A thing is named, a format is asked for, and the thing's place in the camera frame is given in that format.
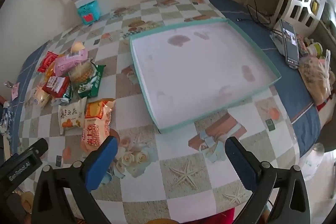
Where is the clear bread packet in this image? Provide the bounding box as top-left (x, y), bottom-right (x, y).
top-left (26, 80), bottom-right (51, 109)

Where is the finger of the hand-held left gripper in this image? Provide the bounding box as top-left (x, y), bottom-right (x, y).
top-left (26, 138), bottom-right (49, 160)

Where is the small red snack packet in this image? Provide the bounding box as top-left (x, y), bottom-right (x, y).
top-left (37, 51), bottom-right (59, 73)

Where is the checked printed tablecloth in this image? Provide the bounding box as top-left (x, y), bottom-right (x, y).
top-left (16, 0), bottom-right (322, 224)

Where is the green white biscuit packet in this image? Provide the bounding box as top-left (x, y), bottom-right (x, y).
top-left (69, 59), bottom-right (106, 98)

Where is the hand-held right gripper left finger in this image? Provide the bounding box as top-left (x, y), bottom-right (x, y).
top-left (31, 135), bottom-right (118, 224)

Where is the teal box with red patch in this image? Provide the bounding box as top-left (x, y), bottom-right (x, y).
top-left (77, 1), bottom-right (101, 25)

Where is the black smartphone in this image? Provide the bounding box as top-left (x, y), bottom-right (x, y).
top-left (280, 19), bottom-right (300, 69)

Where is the white plastic bag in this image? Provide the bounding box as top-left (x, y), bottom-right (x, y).
top-left (299, 143), bottom-right (327, 182)

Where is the pink snack packet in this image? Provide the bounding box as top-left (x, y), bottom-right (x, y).
top-left (54, 49), bottom-right (88, 77)

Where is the red white-label snack packet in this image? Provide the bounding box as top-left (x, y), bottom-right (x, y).
top-left (42, 76), bottom-right (71, 98)

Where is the white snack packet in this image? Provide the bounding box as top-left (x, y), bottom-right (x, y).
top-left (58, 97), bottom-right (88, 135)

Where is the teal cardboard tray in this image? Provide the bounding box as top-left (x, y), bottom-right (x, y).
top-left (129, 17), bottom-right (282, 134)

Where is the white green cup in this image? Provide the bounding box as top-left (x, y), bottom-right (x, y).
top-left (307, 42), bottom-right (323, 58)

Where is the person's left hand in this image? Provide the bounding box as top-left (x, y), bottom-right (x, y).
top-left (20, 191), bottom-right (35, 214)

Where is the red cloth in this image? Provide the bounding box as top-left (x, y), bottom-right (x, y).
top-left (202, 208), bottom-right (235, 224)

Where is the crumpled white wrapper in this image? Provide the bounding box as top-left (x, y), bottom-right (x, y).
top-left (0, 101), bottom-right (13, 135)

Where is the yellow jelly cup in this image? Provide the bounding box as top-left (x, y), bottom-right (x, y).
top-left (70, 41), bottom-right (86, 52)

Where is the clear plastic food bag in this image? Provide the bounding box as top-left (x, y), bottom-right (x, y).
top-left (299, 49), bottom-right (332, 106)

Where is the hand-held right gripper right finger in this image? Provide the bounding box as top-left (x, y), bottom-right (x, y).
top-left (224, 136), bottom-right (311, 224)

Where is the silver phone stand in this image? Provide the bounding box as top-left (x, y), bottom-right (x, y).
top-left (270, 28), bottom-right (286, 55)

